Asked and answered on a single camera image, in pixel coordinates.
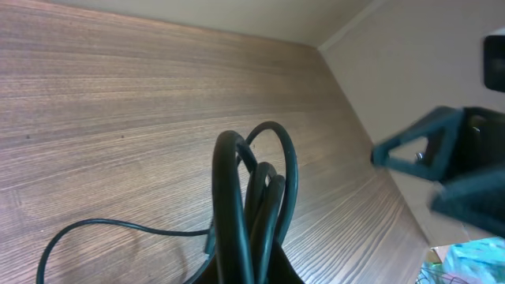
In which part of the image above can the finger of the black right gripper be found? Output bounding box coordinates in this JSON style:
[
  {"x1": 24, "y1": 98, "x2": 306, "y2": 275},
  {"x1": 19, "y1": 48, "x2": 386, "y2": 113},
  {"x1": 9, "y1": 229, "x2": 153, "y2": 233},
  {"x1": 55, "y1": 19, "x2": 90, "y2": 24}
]
[
  {"x1": 371, "y1": 106, "x2": 464, "y2": 181},
  {"x1": 430, "y1": 166, "x2": 504, "y2": 237}
]

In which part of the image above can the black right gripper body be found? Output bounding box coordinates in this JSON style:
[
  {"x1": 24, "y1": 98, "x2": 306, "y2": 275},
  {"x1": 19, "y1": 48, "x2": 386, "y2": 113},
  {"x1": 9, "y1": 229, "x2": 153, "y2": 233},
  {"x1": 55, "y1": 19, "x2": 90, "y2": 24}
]
[{"x1": 449, "y1": 106, "x2": 504, "y2": 185}]

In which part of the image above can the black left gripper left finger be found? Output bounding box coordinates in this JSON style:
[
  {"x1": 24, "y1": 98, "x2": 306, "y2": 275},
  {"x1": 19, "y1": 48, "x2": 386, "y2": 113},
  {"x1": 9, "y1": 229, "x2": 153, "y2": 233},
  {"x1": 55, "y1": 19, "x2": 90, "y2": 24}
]
[{"x1": 193, "y1": 236, "x2": 219, "y2": 284}]

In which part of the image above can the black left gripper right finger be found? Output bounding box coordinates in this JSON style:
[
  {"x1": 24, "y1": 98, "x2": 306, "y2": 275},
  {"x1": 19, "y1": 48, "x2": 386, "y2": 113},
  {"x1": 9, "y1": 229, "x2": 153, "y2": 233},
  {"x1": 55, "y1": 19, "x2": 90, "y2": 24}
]
[{"x1": 271, "y1": 240, "x2": 304, "y2": 284}]

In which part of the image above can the black cable bundle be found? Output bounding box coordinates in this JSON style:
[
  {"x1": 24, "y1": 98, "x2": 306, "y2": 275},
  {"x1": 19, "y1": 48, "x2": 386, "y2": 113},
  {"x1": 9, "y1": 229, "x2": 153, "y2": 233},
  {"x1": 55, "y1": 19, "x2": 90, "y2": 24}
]
[{"x1": 36, "y1": 121, "x2": 300, "y2": 284}]

